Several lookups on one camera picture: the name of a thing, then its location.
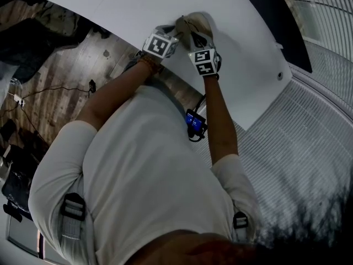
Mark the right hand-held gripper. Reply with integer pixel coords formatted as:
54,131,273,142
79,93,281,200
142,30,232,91
187,29,222,78

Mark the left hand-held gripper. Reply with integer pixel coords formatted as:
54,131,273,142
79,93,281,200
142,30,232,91
142,24,182,60

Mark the person's right forearm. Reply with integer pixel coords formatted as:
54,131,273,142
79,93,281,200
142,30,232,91
202,75,239,167

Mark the person's left forearm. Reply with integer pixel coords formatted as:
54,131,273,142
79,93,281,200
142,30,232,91
74,54,165,134

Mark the black device blue screen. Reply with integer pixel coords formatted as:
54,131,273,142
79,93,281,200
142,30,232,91
184,108,208,142

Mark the person's white shirt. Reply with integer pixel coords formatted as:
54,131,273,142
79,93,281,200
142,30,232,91
27,84,265,265

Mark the dark clothing pile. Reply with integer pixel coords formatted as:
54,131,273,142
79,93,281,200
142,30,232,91
0,0,111,84

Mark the white power strip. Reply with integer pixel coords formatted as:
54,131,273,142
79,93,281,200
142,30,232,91
10,92,27,108

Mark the black bag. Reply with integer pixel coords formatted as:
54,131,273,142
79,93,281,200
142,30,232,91
0,145,42,212

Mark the white storage box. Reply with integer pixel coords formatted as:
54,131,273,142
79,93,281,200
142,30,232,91
5,214,63,262

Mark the brown beaded bracelet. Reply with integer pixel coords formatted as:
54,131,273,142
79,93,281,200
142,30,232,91
137,56,165,76

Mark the black device cable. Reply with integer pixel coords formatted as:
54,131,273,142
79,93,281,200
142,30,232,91
192,93,207,113

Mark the black floor cable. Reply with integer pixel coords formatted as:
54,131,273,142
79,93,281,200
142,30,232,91
0,84,92,149

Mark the grey harness strap black buckle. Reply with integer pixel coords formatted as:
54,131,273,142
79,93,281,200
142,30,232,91
59,192,90,265
232,210,250,244

